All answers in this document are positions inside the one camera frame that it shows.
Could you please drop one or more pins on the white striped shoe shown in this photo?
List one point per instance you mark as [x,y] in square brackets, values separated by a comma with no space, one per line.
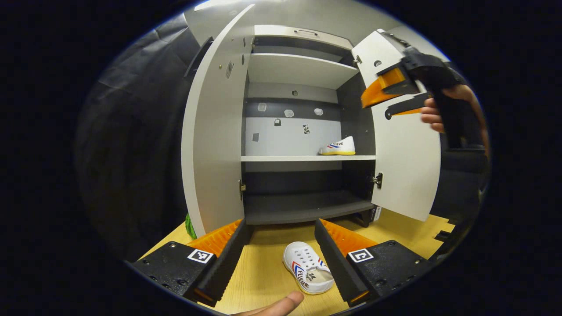
[344,145]
[303,259]

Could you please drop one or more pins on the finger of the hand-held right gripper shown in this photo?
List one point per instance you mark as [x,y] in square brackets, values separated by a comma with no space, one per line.
[408,104]
[386,85]

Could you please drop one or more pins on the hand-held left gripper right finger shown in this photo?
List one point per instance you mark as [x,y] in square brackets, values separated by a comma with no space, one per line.
[338,267]

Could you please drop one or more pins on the cream cabinet drawer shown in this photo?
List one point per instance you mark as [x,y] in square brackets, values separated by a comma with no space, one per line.
[272,31]

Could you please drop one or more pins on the white shoe cabinet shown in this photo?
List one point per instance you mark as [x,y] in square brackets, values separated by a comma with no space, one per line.
[298,70]

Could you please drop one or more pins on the black backdrop stand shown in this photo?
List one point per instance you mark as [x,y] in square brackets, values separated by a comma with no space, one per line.
[199,55]

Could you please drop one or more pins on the white cabinet door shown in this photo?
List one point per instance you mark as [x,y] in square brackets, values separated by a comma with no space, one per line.
[408,175]
[215,153]

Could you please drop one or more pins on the green striped object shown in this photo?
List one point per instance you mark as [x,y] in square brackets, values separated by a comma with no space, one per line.
[190,228]

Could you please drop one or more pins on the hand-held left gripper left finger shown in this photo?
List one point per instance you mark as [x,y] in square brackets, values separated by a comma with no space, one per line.
[226,263]

